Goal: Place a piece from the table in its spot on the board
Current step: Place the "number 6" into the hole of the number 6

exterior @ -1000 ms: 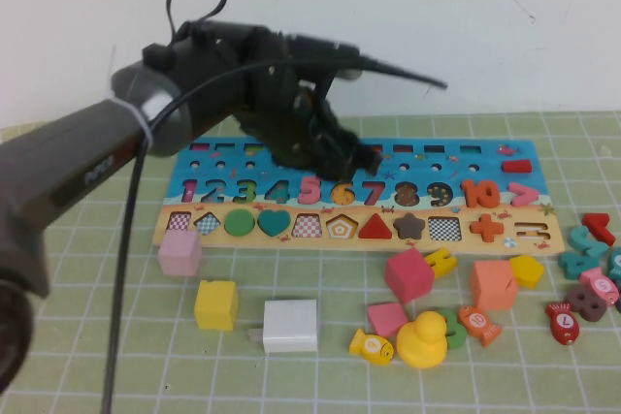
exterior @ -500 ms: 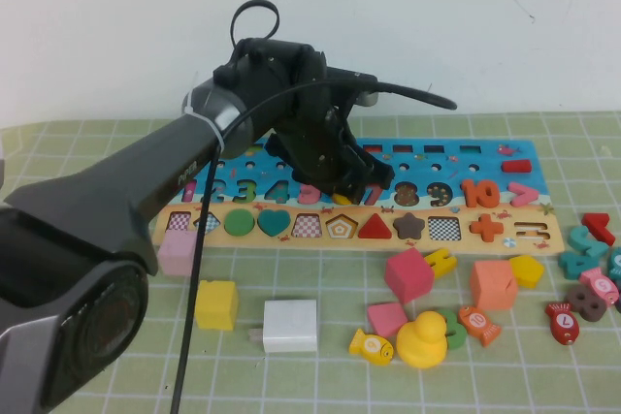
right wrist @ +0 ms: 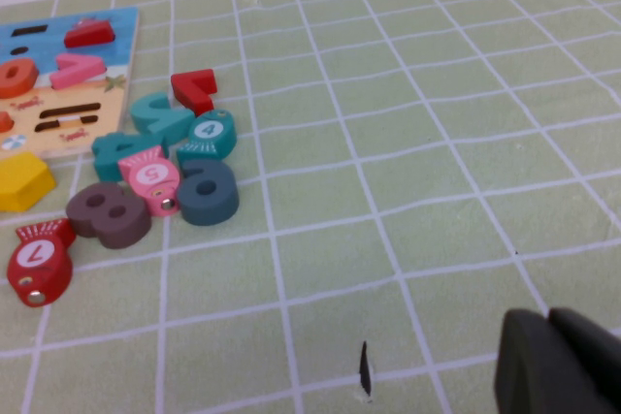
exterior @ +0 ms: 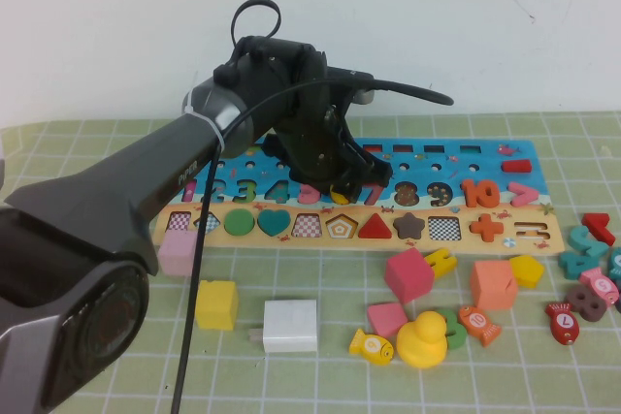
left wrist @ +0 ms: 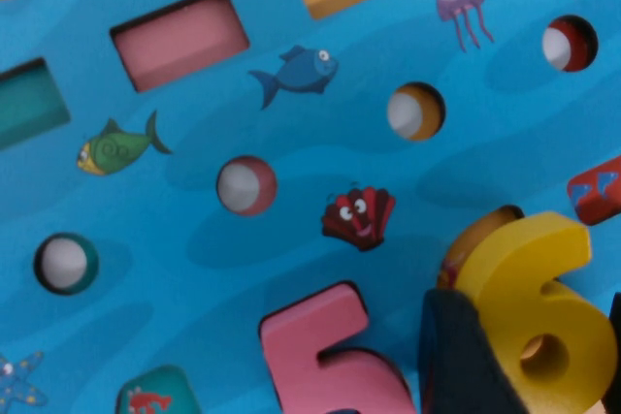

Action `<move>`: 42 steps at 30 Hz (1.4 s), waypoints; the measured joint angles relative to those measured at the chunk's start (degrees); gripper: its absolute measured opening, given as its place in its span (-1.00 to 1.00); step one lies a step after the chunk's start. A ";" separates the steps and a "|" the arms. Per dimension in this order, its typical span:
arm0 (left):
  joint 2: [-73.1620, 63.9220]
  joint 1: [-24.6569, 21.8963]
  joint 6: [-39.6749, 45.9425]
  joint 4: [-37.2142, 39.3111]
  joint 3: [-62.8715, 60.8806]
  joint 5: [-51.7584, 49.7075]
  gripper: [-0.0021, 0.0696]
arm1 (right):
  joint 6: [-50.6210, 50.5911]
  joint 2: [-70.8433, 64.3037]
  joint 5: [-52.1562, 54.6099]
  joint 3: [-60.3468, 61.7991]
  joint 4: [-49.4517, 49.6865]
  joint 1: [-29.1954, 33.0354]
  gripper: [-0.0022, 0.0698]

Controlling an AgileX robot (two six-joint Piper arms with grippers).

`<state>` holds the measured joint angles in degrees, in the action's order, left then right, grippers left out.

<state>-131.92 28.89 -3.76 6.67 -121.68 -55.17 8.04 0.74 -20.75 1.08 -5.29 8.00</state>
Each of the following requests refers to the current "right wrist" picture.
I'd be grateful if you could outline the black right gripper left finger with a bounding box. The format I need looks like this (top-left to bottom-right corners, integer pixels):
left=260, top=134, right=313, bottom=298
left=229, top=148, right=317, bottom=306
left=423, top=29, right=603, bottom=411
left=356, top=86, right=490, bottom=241
left=493, top=308, right=620, bottom=414

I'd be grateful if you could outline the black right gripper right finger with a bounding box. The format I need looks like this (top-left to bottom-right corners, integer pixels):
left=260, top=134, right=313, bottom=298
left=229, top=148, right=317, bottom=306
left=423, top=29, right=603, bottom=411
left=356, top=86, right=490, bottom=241
left=547, top=306, right=621, bottom=410

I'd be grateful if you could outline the dark blue number nine piece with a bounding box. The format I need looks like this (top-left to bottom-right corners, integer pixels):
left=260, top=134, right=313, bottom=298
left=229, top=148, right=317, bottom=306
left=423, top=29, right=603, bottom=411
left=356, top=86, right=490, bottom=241
left=175, top=157, right=241, bottom=227

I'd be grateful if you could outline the red number seven piece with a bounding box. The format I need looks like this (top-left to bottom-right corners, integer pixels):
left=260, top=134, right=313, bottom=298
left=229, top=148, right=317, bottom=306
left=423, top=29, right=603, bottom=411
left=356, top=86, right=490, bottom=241
left=169, top=68, right=218, bottom=117

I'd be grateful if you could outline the teal number two piece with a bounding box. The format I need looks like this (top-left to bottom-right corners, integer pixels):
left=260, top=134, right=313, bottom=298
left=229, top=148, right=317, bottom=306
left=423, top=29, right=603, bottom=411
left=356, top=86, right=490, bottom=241
left=129, top=91, right=196, bottom=143

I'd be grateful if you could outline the teal number four piece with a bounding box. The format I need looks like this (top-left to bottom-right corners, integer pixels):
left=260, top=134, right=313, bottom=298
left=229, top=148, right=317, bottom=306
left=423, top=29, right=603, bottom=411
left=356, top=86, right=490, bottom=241
left=90, top=131, right=170, bottom=183

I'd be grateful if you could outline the wooden number shape puzzle board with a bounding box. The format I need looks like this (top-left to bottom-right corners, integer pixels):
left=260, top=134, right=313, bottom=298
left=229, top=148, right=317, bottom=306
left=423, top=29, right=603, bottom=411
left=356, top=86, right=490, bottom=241
left=0, top=6, right=141, bottom=161

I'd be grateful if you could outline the yellow pentagon piece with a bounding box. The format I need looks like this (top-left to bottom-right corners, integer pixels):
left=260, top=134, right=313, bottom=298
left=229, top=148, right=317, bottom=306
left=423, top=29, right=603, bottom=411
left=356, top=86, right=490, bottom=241
left=0, top=150, right=58, bottom=214

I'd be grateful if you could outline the pink greater-than sign piece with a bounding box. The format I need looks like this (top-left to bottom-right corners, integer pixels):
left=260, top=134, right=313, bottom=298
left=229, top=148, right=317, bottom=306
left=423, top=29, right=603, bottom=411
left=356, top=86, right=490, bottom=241
left=49, top=53, right=108, bottom=91

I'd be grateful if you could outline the green checked tablecloth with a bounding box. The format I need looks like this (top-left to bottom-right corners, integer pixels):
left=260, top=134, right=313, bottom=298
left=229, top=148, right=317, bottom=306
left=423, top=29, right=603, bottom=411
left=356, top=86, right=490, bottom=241
left=0, top=0, right=621, bottom=414

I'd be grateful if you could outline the teal fish numbered four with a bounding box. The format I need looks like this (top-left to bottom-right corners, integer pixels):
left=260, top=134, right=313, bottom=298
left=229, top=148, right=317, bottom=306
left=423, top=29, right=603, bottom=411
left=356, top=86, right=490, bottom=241
left=175, top=109, right=239, bottom=168

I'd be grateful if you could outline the pink fish numbered five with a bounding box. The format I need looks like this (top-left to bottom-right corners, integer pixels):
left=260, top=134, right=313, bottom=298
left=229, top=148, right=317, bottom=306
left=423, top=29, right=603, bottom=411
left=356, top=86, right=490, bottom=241
left=116, top=144, right=181, bottom=218

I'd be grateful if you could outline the purple number 8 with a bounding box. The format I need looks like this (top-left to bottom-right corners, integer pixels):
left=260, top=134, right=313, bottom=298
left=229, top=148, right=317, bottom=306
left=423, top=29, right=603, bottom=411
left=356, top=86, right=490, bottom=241
left=65, top=181, right=152, bottom=250

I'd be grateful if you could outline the red fish numbered seven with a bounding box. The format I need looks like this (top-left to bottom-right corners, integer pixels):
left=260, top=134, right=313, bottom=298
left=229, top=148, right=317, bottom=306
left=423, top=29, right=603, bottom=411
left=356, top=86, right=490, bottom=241
left=6, top=217, right=78, bottom=308

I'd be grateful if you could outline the red bar block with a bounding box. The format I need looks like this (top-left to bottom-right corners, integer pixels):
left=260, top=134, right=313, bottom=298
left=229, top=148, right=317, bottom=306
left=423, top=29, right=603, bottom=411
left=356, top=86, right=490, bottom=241
left=63, top=19, right=116, bottom=49

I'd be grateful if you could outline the orange number 0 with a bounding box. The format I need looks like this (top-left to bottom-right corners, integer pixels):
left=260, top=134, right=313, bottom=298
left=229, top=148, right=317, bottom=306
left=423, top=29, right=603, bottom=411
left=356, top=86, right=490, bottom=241
left=0, top=57, right=40, bottom=100

